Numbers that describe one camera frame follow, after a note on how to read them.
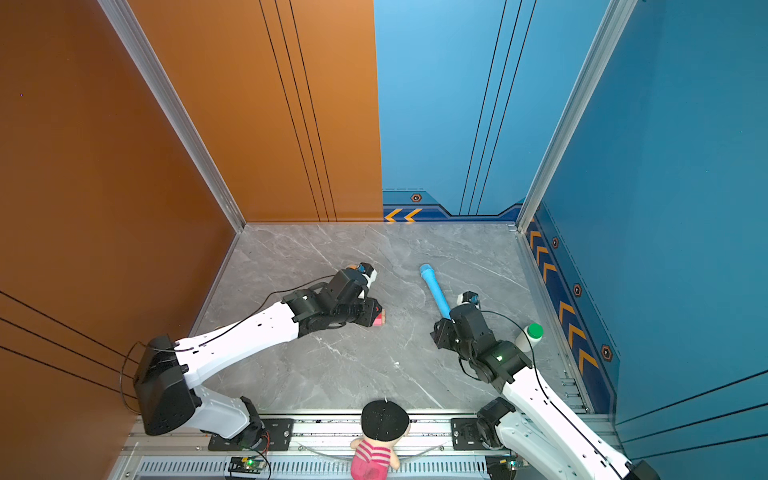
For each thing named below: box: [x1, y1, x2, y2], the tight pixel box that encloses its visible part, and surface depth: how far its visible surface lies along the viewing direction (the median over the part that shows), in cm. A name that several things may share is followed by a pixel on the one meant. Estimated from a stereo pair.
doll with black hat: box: [350, 400, 411, 480], surface depth 69 cm
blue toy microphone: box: [419, 263, 452, 320], surface depth 101 cm
